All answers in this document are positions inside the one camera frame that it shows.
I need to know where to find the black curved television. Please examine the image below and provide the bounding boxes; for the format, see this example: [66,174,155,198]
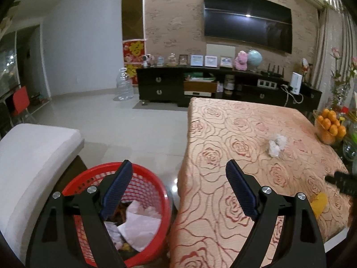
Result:
[203,0,293,54]

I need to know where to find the table with rose tablecloth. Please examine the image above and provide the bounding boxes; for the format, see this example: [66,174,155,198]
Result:
[169,97,352,268]

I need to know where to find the red plastic basket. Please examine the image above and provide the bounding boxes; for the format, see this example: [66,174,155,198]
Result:
[62,162,172,268]

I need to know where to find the black television cabinet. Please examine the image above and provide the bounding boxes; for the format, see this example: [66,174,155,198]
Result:
[137,65,322,111]

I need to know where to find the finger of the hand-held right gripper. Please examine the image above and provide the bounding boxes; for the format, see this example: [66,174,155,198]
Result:
[324,172,357,195]

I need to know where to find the small white paper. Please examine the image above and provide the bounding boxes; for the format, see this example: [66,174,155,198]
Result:
[104,222,123,246]

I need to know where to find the pile of oranges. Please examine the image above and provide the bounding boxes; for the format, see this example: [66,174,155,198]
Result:
[317,109,347,143]

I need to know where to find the white socket panel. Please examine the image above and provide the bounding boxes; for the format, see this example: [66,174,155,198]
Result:
[257,79,278,89]

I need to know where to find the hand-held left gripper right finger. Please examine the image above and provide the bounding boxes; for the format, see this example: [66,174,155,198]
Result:
[225,160,327,268]

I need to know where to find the black router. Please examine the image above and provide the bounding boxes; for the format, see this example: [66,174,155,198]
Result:
[261,64,285,78]

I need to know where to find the green books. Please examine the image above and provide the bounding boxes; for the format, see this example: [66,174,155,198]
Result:
[185,73,216,80]

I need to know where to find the light blue globe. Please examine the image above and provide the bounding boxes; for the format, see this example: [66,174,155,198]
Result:
[247,50,263,73]

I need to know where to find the red wall poster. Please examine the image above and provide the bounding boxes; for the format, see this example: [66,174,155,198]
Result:
[123,39,146,86]

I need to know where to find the white wall panel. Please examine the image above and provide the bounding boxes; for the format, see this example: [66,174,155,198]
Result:
[206,43,236,62]

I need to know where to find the glass fruit bowl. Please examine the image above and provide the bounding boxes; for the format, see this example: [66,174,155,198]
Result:
[313,109,346,146]

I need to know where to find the cream jar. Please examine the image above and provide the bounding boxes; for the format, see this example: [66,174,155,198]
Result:
[224,75,235,95]

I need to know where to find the brown open drawer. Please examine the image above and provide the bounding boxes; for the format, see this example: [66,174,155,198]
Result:
[183,80,218,92]

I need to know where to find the clear plastic water jug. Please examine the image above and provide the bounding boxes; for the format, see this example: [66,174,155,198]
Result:
[113,67,135,101]

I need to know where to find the white upright device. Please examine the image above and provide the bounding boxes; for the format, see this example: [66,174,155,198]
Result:
[290,73,302,95]

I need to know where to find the glass flower vase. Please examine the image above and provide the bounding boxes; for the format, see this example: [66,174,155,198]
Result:
[330,84,350,113]

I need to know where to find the red chair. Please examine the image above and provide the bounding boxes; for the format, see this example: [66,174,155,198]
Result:
[11,86,37,123]

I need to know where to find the small red white figurine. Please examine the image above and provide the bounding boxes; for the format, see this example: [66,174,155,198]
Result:
[301,58,311,83]

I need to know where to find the knotted white tissue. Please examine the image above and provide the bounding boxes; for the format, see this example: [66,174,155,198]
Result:
[268,133,288,157]

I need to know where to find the white sofa seat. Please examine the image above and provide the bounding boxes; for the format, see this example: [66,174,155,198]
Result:
[0,123,85,257]

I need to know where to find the clear glass goblet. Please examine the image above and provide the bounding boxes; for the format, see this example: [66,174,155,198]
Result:
[342,138,357,162]

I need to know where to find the pink artificial flowers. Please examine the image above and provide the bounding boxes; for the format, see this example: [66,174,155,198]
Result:
[330,47,357,90]

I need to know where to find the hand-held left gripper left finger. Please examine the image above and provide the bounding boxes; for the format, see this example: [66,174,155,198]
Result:
[29,160,134,268]

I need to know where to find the striped curtain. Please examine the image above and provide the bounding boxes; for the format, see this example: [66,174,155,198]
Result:
[315,0,357,112]

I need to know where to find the pink plush toy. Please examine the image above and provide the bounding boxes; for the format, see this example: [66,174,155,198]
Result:
[234,51,249,70]

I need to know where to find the white cable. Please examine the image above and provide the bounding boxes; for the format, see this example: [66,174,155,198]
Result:
[280,84,304,107]

